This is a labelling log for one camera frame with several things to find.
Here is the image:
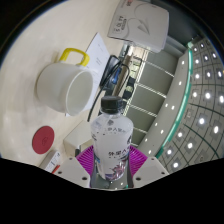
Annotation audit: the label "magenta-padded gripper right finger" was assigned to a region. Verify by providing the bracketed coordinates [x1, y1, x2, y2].
[127, 145, 171, 189]

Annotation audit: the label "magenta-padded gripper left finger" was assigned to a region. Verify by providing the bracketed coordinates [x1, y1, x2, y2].
[54, 145, 98, 189]

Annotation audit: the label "clear black-capped drink bottle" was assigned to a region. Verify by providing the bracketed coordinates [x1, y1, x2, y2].
[90, 95, 134, 182]

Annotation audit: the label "small white carton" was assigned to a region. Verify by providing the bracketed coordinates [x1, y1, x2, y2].
[38, 149, 63, 173]

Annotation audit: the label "flat round red coaster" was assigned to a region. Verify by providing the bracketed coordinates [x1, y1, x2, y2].
[31, 125, 56, 155]

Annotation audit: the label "group of ceiling lights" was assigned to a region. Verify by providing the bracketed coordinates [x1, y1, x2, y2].
[146, 36, 224, 174]

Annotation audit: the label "row of black office chairs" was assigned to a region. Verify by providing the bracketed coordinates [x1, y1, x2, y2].
[121, 44, 144, 101]

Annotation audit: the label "white printed paper sheets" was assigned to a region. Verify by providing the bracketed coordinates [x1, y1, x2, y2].
[64, 32, 116, 118]

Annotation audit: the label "large white cardboard box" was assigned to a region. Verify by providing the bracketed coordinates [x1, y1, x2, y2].
[106, 0, 170, 54]

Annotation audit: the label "white mug with yellow handle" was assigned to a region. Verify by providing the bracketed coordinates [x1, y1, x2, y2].
[35, 47, 95, 117]

